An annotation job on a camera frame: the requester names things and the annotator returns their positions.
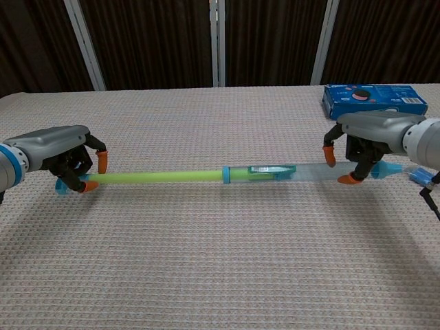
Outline dark brown screen panel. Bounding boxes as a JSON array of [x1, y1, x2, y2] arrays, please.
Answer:
[[322, 0, 440, 86], [79, 0, 215, 91], [0, 0, 94, 99], [224, 0, 327, 87]]

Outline white screen frame post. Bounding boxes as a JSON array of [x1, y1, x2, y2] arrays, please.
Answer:
[[309, 0, 341, 86], [218, 0, 227, 87], [208, 0, 220, 88], [63, 0, 107, 91]]

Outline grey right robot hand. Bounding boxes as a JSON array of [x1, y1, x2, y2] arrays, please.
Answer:
[[322, 110, 428, 186]]

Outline left robot arm blue ring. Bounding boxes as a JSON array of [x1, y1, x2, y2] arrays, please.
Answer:
[[0, 142, 29, 204]]

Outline beige woven tablecloth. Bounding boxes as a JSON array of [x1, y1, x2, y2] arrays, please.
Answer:
[[0, 82, 440, 330]]

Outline black cable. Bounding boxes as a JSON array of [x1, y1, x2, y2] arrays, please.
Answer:
[[418, 170, 440, 221]]

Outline clear plastic tube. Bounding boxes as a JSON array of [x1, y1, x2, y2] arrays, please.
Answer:
[[221, 160, 404, 185]]

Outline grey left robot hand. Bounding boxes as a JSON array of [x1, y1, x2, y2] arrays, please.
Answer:
[[2, 124, 109, 195]]

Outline blue Oreo cookie box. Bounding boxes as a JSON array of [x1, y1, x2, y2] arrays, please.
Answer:
[[322, 83, 429, 121]]

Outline blue tethered nozzle cap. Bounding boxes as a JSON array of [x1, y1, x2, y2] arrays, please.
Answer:
[[408, 167, 433, 186]]

